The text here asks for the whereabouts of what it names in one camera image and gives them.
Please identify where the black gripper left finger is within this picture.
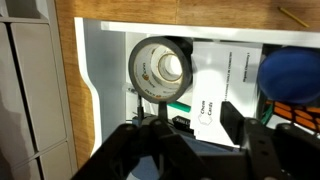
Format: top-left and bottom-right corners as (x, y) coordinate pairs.
(71, 101), (218, 180)

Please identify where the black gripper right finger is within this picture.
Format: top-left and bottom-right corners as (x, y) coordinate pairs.
(219, 101), (320, 180)

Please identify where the black masking tape roll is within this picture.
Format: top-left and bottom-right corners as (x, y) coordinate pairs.
(128, 35), (195, 105)

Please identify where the white open drawer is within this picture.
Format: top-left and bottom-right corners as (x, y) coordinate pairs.
(73, 17), (320, 158)

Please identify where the small black printed box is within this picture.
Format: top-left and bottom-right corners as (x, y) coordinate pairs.
(172, 114), (195, 135)

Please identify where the blue ball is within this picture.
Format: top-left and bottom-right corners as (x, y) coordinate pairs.
(257, 46), (320, 105)

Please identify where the grey panelled board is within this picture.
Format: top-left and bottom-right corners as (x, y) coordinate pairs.
(0, 0), (80, 180)

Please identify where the yellow pencil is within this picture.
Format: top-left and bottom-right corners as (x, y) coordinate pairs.
(278, 6), (311, 29)

